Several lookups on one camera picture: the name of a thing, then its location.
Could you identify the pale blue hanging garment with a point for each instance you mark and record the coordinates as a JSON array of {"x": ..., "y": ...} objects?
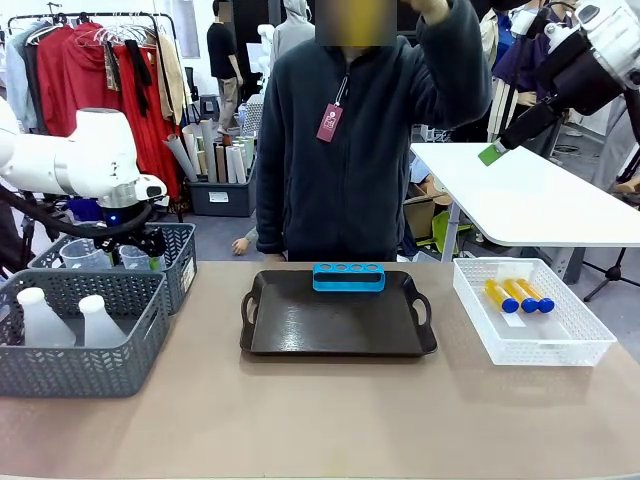
[{"x": 17, "y": 85}]

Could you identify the white round-cornered table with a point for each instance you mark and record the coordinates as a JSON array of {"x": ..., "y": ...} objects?
[{"x": 530, "y": 200}]

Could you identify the white perforated plastic basket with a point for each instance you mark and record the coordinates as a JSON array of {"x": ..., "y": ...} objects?
[{"x": 540, "y": 345}]

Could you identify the clear plastic measuring beaker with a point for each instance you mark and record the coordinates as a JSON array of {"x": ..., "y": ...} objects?
[
  {"x": 82, "y": 255},
  {"x": 135, "y": 257}
]

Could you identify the person's left hand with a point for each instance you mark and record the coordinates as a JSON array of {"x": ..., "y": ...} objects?
[{"x": 435, "y": 9}]

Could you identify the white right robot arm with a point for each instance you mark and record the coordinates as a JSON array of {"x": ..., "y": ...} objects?
[{"x": 617, "y": 35}]

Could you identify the black tripod stand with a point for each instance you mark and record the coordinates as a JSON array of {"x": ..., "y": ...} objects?
[{"x": 612, "y": 272}]

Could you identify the beige hanging garment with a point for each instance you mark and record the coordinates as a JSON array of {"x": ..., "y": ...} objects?
[{"x": 175, "y": 75}]

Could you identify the beige coat mannequin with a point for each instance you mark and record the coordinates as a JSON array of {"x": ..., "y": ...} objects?
[{"x": 492, "y": 50}]

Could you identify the bystander in black shirt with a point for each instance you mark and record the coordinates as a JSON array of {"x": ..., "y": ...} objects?
[{"x": 222, "y": 55}]

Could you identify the green plastic chair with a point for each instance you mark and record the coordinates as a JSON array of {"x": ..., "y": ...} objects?
[{"x": 445, "y": 230}]

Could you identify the blue test tube rack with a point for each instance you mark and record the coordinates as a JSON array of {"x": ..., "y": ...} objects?
[{"x": 350, "y": 282}]

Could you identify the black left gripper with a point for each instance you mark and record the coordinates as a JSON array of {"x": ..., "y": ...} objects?
[{"x": 140, "y": 237}]

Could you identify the black clothes rack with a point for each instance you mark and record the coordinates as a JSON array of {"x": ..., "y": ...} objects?
[{"x": 170, "y": 30}]

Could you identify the blue plastic crate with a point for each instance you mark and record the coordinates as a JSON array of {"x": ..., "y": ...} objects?
[{"x": 85, "y": 210}]

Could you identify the grey paper roll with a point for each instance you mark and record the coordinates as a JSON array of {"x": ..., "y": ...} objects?
[{"x": 180, "y": 155}]

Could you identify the grey basket with sticker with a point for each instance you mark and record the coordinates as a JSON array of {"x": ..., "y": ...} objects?
[{"x": 177, "y": 250}]

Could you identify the brown cardboard roll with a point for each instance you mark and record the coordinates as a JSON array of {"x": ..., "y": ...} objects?
[{"x": 221, "y": 160}]

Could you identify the red hanging dress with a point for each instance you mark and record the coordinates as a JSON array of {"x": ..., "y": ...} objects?
[{"x": 85, "y": 90}]

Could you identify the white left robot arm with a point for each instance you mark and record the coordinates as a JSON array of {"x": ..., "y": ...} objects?
[{"x": 95, "y": 145}]

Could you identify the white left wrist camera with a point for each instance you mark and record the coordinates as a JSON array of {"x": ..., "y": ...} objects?
[{"x": 150, "y": 187}]

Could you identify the maroon hang tag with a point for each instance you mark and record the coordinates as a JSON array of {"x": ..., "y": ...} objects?
[{"x": 329, "y": 122}]

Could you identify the person in dark fleece jacket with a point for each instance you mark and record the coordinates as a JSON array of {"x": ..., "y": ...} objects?
[{"x": 345, "y": 190}]

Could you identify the black hanging scarf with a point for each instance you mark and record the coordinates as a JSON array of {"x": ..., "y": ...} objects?
[{"x": 140, "y": 75}]

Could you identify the dark brown serving tray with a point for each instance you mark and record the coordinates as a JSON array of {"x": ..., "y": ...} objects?
[{"x": 335, "y": 325}]

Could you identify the person's left forearm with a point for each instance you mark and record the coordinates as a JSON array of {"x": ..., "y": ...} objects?
[{"x": 457, "y": 55}]

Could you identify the brown cardboard box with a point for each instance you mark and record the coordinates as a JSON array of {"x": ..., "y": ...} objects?
[{"x": 422, "y": 212}]

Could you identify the white label inside basket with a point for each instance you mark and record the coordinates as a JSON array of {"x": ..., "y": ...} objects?
[{"x": 512, "y": 320}]

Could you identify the translucent white conical flask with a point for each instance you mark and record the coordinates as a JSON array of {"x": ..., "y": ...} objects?
[
  {"x": 100, "y": 327},
  {"x": 42, "y": 325}
]

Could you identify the grey storage bin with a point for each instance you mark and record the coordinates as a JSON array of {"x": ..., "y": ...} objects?
[{"x": 220, "y": 197}]

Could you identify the grey hoodie mannequin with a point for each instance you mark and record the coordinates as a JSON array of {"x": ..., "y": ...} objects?
[{"x": 292, "y": 35}]

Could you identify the person's right hand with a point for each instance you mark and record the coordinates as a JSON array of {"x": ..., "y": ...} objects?
[{"x": 275, "y": 257}]

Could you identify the large grey woven-pattern basket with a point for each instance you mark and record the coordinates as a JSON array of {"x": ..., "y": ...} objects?
[{"x": 75, "y": 370}]

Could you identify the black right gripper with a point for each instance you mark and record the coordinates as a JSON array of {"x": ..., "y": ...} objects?
[{"x": 580, "y": 80}]

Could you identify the white paper roll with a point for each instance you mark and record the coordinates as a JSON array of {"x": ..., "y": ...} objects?
[{"x": 232, "y": 162}]

